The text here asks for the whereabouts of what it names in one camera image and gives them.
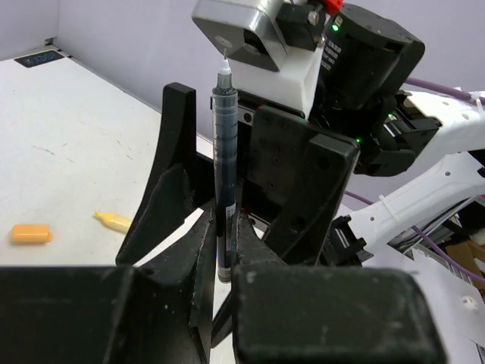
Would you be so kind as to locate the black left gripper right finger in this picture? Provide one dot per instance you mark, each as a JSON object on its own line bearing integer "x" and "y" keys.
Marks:
{"x": 305, "y": 314}

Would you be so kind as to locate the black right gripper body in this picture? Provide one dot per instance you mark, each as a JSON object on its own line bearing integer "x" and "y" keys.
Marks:
{"x": 248, "y": 105}

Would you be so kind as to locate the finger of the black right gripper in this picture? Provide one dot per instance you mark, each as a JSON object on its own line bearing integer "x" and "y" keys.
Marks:
{"x": 181, "y": 180}
{"x": 294, "y": 181}

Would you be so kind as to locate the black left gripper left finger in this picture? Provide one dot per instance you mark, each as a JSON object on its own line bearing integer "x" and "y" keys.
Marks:
{"x": 160, "y": 312}

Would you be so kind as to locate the black pen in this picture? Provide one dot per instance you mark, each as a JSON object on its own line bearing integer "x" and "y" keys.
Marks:
{"x": 224, "y": 106}

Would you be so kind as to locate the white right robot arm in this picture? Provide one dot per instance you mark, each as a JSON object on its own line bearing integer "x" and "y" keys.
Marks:
{"x": 315, "y": 92}

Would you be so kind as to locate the yellow highlighter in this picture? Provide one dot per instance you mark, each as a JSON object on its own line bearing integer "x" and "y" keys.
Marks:
{"x": 114, "y": 221}

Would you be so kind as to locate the yellow cap near tape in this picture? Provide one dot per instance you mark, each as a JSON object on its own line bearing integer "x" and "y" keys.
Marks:
{"x": 31, "y": 234}

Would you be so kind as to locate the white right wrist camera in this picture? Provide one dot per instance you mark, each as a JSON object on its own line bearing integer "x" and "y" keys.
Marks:
{"x": 274, "y": 47}

